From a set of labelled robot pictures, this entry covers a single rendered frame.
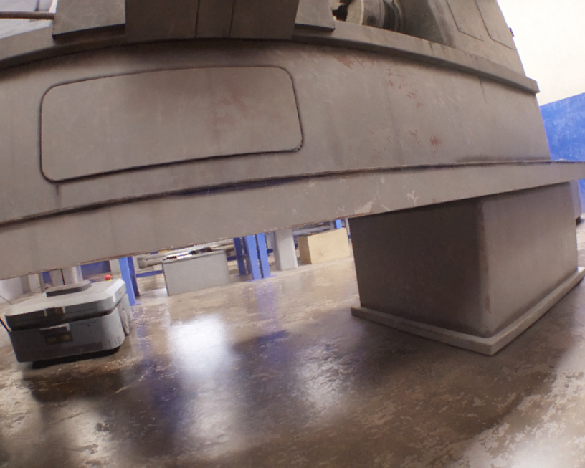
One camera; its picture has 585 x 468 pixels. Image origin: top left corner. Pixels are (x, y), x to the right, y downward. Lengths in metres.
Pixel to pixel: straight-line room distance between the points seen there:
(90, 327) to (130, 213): 1.08
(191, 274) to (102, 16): 2.26
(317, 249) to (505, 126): 2.22
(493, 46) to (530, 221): 0.67
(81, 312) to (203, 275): 1.46
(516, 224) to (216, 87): 0.83
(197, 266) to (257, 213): 2.28
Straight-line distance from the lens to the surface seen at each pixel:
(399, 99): 0.80
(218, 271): 2.69
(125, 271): 2.55
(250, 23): 0.62
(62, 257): 0.39
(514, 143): 1.20
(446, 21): 1.17
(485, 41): 1.33
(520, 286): 1.02
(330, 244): 3.05
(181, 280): 2.64
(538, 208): 1.14
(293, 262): 2.92
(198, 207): 0.38
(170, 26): 0.59
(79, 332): 1.44
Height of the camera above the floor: 0.41
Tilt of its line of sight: 2 degrees down
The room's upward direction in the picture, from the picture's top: 9 degrees counter-clockwise
